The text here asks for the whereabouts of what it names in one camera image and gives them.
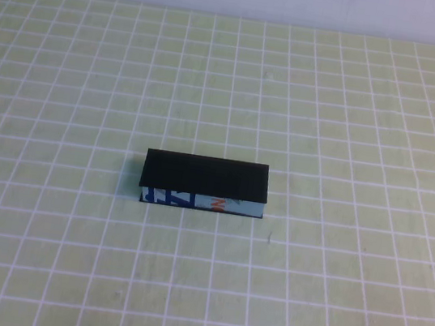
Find black printed glasses case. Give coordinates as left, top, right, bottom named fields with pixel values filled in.
left=137, top=147, right=274, bottom=222

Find green white-checked tablecloth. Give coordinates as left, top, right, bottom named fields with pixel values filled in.
left=0, top=0, right=435, bottom=326

